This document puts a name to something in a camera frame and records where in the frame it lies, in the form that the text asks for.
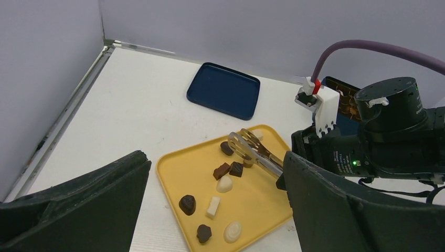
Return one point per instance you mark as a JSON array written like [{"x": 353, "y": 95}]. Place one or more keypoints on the metal serving tongs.
[{"x": 246, "y": 144}]

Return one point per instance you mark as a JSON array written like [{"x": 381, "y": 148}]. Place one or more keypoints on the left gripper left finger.
[{"x": 97, "y": 211}]

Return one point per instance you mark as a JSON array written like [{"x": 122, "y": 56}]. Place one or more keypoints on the white bar chocolate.
[{"x": 213, "y": 207}]

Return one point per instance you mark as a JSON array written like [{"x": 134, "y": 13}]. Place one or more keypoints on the brown bar chocolate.
[{"x": 222, "y": 170}]

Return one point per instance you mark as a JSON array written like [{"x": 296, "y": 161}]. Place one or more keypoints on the white swirl chocolate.
[{"x": 232, "y": 232}]

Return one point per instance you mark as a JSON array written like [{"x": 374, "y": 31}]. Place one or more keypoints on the dark square ridged chocolate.
[{"x": 236, "y": 169}]

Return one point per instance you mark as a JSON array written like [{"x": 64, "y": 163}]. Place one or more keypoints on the white square chocolate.
[{"x": 258, "y": 133}]

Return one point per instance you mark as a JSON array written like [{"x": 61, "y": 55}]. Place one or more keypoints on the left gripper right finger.
[{"x": 334, "y": 214}]

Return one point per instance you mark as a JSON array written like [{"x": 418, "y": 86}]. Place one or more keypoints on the dark chocolate near edge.
[{"x": 204, "y": 233}]

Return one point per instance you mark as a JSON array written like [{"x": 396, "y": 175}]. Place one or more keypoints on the dark round chocolate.
[{"x": 226, "y": 149}]

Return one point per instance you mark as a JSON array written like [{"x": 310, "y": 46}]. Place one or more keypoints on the yellow plastic tray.
[{"x": 254, "y": 200}]

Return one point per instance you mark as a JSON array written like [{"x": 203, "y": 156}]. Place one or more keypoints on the dark blue chocolate box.
[{"x": 348, "y": 118}]

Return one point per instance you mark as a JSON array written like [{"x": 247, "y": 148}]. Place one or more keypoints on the dark blue box lid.
[{"x": 225, "y": 90}]

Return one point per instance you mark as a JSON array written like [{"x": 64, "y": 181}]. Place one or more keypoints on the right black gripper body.
[{"x": 397, "y": 137}]

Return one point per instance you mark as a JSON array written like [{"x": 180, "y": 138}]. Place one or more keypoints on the white teardrop chocolate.
[{"x": 224, "y": 185}]

